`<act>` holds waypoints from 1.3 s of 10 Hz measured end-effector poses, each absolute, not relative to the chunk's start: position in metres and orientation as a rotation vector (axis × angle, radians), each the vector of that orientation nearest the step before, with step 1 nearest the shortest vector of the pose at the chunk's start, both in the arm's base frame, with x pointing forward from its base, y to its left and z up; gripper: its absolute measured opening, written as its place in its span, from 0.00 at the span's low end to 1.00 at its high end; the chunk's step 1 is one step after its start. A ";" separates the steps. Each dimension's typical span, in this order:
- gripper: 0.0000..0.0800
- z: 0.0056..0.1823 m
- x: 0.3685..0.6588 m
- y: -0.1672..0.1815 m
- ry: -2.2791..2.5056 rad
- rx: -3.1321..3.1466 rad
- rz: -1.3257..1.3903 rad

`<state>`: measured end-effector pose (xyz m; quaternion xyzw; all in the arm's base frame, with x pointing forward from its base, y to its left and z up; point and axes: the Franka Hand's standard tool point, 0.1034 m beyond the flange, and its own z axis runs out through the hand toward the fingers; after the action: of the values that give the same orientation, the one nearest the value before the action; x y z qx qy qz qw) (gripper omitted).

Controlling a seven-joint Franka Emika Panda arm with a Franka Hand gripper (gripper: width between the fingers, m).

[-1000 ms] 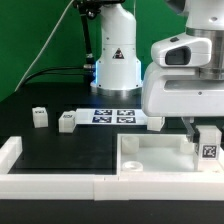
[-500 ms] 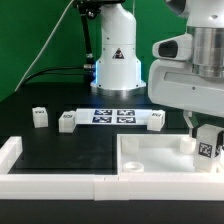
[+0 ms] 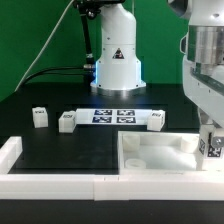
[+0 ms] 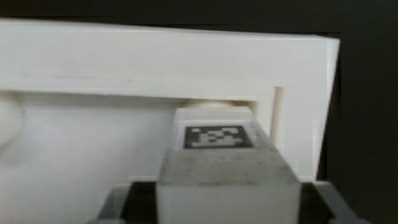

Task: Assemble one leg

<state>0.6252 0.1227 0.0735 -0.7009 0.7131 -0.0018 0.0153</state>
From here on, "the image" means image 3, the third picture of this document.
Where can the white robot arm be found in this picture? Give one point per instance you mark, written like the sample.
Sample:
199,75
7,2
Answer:
118,71

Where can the green backdrop curtain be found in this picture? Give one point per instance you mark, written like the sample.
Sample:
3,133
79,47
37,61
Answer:
50,32

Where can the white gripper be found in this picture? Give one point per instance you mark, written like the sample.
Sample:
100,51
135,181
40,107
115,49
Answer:
207,92

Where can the white square tabletop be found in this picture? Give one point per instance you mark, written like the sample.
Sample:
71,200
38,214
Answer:
142,153

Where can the white marker tag board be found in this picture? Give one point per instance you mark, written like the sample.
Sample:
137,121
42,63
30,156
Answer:
112,116

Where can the white U-shaped obstacle fence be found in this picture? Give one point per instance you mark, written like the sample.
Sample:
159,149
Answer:
134,182

